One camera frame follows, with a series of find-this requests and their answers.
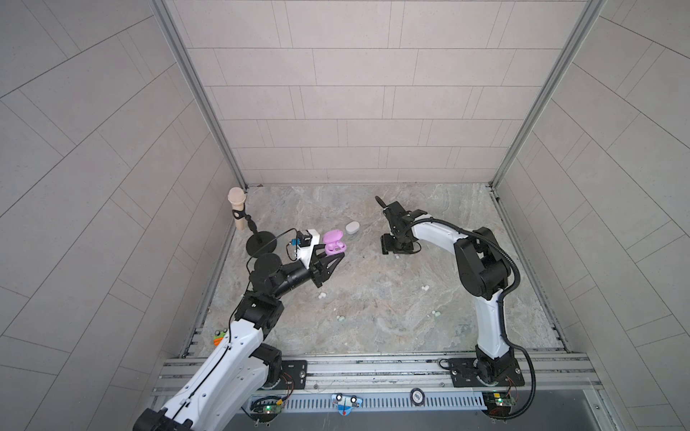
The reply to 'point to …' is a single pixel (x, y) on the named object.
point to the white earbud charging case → (352, 227)
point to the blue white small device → (346, 403)
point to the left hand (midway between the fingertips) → (341, 253)
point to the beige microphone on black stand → (260, 243)
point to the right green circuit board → (498, 404)
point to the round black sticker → (417, 397)
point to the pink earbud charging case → (334, 245)
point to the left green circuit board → (265, 409)
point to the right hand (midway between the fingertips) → (388, 250)
